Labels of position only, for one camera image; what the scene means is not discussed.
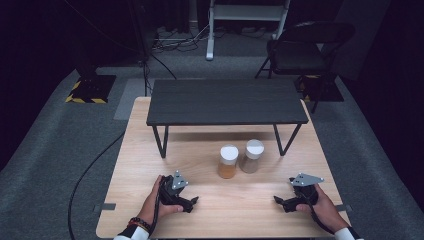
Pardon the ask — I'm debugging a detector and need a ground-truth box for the hand-held gripper cable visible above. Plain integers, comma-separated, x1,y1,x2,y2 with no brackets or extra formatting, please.
299,187,336,235
148,175,168,236

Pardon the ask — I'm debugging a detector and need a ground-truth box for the black floor cable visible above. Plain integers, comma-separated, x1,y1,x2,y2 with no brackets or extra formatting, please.
67,131,126,240

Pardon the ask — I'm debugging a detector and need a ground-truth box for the person's right hand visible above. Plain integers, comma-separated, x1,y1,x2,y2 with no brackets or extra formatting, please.
295,184,350,234

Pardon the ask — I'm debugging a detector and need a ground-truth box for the bundle of floor cables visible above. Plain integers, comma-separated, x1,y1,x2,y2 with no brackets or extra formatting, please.
152,23,215,53

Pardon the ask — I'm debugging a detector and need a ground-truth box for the jar with orange contents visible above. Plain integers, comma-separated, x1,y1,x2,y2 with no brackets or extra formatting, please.
217,143,240,180

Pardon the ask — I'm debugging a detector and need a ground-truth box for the jar with brown contents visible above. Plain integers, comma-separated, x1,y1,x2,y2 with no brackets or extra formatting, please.
240,138,266,175

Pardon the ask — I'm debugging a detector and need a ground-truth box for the white metal stand frame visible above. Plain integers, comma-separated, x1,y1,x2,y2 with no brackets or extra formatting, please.
205,0,292,62

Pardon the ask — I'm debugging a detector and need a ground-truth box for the person's left hand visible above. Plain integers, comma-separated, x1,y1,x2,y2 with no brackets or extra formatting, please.
137,175,185,227

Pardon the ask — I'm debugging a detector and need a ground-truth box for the left hand-held gripper cable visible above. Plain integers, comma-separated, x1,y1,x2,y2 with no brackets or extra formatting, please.
148,175,168,236

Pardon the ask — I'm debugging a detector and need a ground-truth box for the right hand-held gripper cable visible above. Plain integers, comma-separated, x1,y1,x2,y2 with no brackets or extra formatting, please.
299,187,336,235

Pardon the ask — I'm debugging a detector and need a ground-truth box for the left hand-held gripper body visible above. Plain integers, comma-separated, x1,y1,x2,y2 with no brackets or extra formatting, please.
158,170,190,210

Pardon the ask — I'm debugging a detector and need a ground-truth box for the black striped stand base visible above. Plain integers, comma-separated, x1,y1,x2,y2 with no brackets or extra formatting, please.
65,74,117,105
294,73,345,103

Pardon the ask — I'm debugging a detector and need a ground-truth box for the black folding chair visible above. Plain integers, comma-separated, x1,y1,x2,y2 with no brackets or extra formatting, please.
254,21,356,114

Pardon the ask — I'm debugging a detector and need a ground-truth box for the dark shelf with metal legs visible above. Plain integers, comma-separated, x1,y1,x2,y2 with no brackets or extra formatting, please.
146,78,310,159

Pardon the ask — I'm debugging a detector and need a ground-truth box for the dark bead bracelet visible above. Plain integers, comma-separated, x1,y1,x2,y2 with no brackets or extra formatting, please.
127,216,152,233

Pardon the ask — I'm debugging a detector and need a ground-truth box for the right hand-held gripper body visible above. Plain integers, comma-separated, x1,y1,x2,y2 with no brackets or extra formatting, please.
288,172,326,210

